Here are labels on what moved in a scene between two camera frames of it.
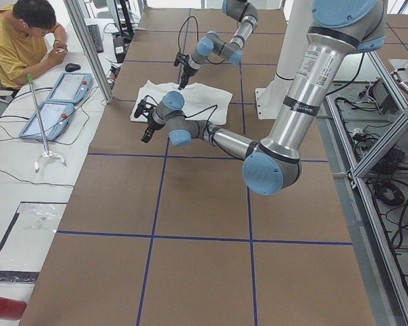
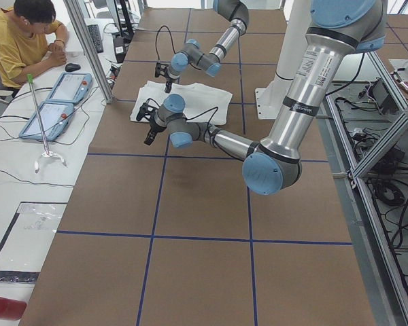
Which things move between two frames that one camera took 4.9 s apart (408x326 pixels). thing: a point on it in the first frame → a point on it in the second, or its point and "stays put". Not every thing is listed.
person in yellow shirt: [22, 39] stays put
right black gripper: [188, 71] → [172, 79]
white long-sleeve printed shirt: [200, 102] stays put
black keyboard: [94, 32] stays put
